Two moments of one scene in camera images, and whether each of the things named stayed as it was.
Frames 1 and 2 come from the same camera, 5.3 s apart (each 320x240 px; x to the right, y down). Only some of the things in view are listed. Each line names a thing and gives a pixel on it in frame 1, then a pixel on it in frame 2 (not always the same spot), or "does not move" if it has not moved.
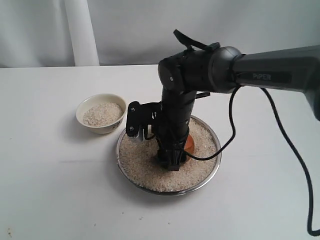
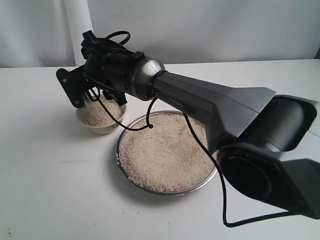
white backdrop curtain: [66, 33] does not move
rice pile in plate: [139, 161] does not move
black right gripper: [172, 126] -> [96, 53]
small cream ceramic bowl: [101, 113] does not move
